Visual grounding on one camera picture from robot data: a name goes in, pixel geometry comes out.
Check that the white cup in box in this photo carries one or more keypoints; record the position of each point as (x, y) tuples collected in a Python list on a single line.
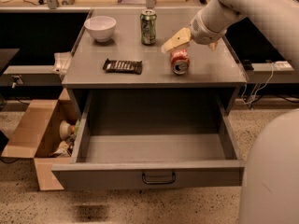
[(65, 129)]

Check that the white power strip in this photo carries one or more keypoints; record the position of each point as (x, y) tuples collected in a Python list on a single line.
[(283, 66)]

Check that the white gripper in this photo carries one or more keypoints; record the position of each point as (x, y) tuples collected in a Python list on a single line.
[(205, 33)]

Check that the brown cardboard box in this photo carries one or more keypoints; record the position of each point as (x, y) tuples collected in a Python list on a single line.
[(37, 136)]

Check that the green soda can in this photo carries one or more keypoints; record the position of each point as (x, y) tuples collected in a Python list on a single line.
[(148, 26)]

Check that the black drawer handle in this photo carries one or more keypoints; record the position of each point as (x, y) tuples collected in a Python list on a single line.
[(158, 178)]

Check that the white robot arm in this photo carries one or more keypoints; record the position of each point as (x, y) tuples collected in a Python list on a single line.
[(270, 186)]

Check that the orange coke can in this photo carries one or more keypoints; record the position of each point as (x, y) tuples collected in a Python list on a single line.
[(180, 61)]

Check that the dark snack bar wrapper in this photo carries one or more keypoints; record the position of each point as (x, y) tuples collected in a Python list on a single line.
[(120, 66)]

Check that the grey cabinet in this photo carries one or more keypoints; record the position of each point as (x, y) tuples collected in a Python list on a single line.
[(209, 68)]

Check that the white bowl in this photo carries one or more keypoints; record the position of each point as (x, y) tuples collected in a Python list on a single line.
[(100, 28)]

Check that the grey open top drawer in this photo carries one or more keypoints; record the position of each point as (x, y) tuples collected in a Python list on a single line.
[(125, 133)]

